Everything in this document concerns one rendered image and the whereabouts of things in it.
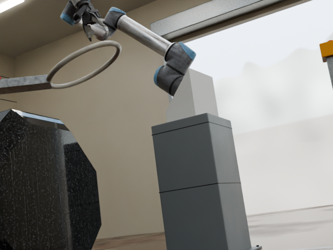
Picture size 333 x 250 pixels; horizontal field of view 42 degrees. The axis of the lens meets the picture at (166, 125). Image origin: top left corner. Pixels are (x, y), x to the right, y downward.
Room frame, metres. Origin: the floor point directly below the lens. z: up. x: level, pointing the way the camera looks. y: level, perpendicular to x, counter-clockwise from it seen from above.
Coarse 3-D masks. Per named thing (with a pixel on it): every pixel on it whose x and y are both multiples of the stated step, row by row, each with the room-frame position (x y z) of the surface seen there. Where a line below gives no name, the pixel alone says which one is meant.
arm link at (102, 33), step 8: (64, 8) 2.37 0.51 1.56; (72, 8) 2.35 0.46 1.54; (64, 16) 2.36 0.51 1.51; (72, 16) 2.37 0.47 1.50; (72, 24) 2.41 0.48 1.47; (80, 24) 2.50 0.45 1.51; (88, 24) 2.57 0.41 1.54; (96, 24) 2.68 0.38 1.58; (104, 24) 2.86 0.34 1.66; (96, 32) 2.74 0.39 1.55; (104, 32) 2.83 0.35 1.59; (112, 32) 2.91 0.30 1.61; (104, 40) 2.92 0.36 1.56
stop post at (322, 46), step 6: (330, 42) 2.20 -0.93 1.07; (324, 48) 2.21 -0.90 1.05; (330, 48) 2.20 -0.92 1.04; (324, 54) 2.22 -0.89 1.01; (330, 54) 2.21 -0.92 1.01; (324, 60) 2.28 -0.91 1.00; (330, 60) 2.23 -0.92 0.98; (330, 66) 2.23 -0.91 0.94; (330, 72) 2.23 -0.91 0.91; (330, 78) 2.30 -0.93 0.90
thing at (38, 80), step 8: (0, 80) 2.29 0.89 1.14; (8, 80) 2.30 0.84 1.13; (16, 80) 2.30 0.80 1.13; (24, 80) 2.31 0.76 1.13; (32, 80) 2.32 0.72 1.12; (40, 80) 2.32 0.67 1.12; (0, 88) 2.30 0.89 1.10; (8, 88) 2.33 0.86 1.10; (16, 88) 2.35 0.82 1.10; (24, 88) 2.37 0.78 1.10; (32, 88) 2.39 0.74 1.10; (40, 88) 2.42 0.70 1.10; (48, 88) 2.44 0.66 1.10
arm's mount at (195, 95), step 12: (192, 72) 2.65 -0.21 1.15; (180, 84) 2.66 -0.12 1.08; (192, 84) 2.63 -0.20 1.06; (204, 84) 2.77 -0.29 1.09; (180, 96) 2.66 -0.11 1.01; (192, 96) 2.62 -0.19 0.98; (204, 96) 2.75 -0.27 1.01; (168, 108) 2.72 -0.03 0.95; (180, 108) 2.67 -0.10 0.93; (192, 108) 2.62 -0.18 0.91; (204, 108) 2.72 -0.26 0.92; (216, 108) 2.87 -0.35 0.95; (168, 120) 2.72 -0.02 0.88
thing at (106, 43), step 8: (88, 48) 2.19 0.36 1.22; (96, 48) 2.22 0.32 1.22; (120, 48) 2.42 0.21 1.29; (72, 56) 2.18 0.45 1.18; (112, 56) 2.55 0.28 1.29; (56, 64) 2.22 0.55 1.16; (64, 64) 2.21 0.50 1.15; (104, 64) 2.61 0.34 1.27; (96, 72) 2.64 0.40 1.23; (48, 80) 2.32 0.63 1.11; (80, 80) 2.63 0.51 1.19; (56, 88) 2.50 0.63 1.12
